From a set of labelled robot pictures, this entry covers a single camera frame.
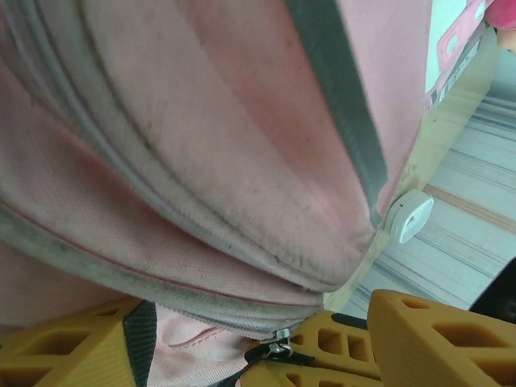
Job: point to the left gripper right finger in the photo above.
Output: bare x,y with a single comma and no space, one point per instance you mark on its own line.
443,350

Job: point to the white square clock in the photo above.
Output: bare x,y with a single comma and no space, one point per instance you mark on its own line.
411,215

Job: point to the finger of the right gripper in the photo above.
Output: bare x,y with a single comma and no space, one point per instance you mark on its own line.
338,326
274,375

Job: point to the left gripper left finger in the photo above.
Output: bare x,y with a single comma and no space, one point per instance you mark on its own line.
60,354

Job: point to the pink backpack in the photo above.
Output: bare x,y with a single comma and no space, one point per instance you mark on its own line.
201,141

